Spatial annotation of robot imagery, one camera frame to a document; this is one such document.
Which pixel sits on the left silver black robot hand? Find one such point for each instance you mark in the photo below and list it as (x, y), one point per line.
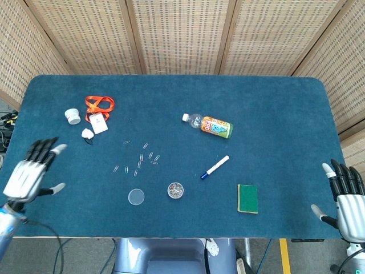
(24, 179)

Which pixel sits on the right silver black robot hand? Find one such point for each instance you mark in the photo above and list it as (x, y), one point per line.
(350, 211)

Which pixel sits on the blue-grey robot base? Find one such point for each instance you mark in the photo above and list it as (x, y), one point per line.
(171, 257)

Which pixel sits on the round container of paperclips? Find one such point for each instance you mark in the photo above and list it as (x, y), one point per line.
(175, 191)

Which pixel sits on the yellow floor tape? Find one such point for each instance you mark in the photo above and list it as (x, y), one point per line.
(285, 257)

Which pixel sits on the white round jar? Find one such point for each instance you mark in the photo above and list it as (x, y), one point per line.
(72, 116)

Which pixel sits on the white badge card holder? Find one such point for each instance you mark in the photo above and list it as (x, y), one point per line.
(98, 124)

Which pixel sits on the green and yellow sponge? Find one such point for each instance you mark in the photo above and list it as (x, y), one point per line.
(247, 198)

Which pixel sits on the grey table leg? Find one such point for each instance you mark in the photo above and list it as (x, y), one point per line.
(247, 251)

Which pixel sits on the clear round lid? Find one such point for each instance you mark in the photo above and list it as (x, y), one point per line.
(136, 197)

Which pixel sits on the woven bamboo screen panel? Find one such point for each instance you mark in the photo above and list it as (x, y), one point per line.
(85, 34)
(279, 34)
(179, 34)
(17, 57)
(348, 71)

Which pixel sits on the white marker with blue cap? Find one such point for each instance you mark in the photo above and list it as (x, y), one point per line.
(216, 166)

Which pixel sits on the white perforated plate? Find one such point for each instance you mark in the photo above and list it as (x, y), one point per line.
(213, 248)

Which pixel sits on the plastic bottle with orange label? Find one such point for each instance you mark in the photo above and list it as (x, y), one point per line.
(214, 127)

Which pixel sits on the blue felt table mat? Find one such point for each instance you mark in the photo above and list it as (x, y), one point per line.
(182, 97)

